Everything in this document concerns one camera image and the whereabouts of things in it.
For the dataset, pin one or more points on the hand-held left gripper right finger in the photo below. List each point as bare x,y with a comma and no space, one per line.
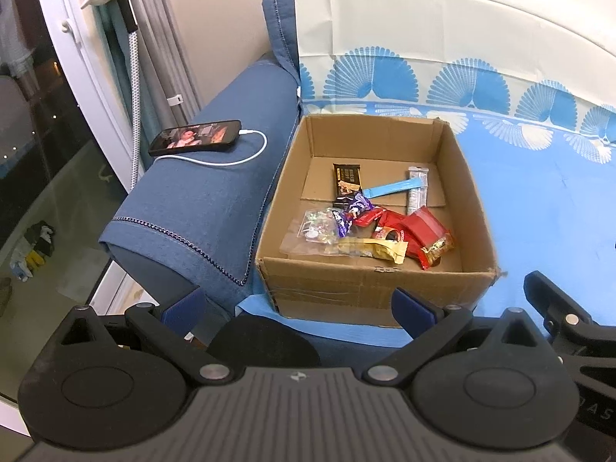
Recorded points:
414,310

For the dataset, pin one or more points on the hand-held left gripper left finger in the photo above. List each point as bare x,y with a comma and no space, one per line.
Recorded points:
180,310

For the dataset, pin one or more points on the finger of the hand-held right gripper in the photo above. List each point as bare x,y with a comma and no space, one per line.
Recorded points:
558,305

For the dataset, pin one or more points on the cardboard box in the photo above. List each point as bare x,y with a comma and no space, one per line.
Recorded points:
365,293

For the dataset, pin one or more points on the gold snack bar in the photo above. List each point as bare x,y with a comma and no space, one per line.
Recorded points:
375,249

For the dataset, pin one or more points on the large red snack packet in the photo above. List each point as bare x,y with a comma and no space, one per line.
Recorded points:
418,226

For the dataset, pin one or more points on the red stick packet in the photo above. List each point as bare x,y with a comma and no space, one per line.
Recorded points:
369,216

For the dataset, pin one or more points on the purple candy packet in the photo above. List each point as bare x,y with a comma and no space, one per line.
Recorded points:
351,209

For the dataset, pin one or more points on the silver stick packet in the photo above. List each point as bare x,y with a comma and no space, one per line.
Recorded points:
417,187

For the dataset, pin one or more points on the blue stick packet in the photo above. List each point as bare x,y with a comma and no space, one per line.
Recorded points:
390,188

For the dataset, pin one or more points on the clear candy bag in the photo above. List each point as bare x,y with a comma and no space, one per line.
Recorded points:
313,233

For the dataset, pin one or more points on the black snack bar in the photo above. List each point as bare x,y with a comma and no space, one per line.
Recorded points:
347,180

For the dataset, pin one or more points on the dark rounded object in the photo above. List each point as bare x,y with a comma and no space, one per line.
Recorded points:
264,341

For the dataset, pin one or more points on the dark blue denim cover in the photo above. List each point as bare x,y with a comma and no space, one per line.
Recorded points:
202,211

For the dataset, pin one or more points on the blue fan-patterned bed sheet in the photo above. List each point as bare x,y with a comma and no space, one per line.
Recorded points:
529,192

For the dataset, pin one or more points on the yellow and white gloves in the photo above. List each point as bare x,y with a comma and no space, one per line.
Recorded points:
31,252

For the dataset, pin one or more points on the black smartphone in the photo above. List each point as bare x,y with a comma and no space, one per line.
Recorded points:
195,137

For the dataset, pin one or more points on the white curtain clip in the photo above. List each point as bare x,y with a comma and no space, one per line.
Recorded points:
174,99

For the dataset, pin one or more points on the white window frame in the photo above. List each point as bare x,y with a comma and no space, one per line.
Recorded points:
86,57

